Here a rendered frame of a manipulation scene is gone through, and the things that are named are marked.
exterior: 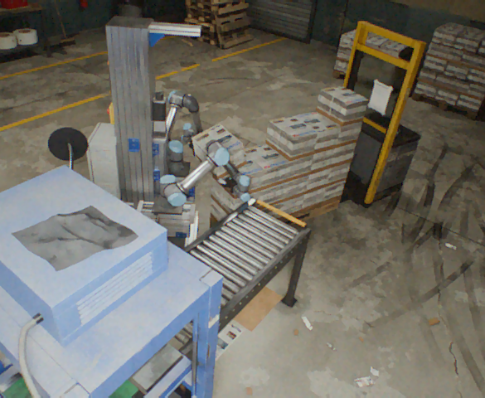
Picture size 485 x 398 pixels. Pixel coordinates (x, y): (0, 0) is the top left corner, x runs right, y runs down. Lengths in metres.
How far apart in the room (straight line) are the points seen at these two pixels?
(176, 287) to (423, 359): 2.48
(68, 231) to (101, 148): 1.64
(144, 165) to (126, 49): 0.84
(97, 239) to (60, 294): 0.23
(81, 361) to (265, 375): 1.95
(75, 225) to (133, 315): 0.36
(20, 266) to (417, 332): 3.09
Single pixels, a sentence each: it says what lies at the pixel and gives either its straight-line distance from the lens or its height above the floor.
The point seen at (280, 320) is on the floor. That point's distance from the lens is 3.43.
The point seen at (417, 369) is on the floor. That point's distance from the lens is 3.53.
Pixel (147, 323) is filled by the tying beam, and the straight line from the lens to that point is 1.42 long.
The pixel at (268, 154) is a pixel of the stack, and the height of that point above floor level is 0.83.
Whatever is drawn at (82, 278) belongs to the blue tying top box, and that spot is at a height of 1.75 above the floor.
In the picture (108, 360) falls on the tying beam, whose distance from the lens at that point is 1.36.
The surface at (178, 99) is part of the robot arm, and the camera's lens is 3.46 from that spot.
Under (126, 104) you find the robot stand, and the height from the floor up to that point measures 1.53.
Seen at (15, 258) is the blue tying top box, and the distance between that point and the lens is 1.43.
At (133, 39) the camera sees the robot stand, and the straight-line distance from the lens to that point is 2.71.
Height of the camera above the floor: 2.69
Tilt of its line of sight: 36 degrees down
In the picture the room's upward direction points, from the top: 7 degrees clockwise
